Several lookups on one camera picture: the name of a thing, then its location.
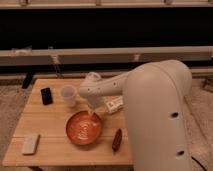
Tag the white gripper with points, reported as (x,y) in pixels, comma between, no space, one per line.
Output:
(95,100)

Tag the orange ceramic bowl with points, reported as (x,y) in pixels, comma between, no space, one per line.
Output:
(83,128)

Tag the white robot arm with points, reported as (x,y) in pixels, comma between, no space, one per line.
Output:
(153,96)

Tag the white printed small box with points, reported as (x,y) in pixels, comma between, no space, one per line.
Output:
(114,105)

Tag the translucent plastic cup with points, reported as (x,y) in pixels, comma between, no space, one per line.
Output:
(68,94)

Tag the dark brown oblong object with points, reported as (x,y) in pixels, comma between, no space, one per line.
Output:
(117,140)

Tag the black rectangular phone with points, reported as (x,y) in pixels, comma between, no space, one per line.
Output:
(46,96)

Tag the grey long metal rail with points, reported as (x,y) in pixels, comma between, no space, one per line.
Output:
(28,56)

